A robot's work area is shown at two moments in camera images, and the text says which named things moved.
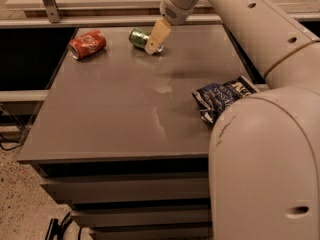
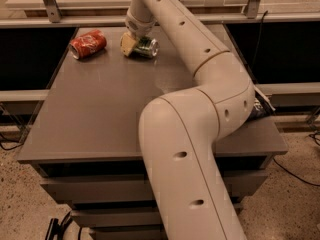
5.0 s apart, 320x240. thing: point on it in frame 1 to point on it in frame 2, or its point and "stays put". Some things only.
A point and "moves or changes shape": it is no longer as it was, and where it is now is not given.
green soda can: [139, 37] moves or changes shape
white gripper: [174, 11] to [137, 26]
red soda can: [87, 44] stays put
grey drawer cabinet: [120, 137] stays put
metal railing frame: [57, 21] stays put
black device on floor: [56, 229] stays put
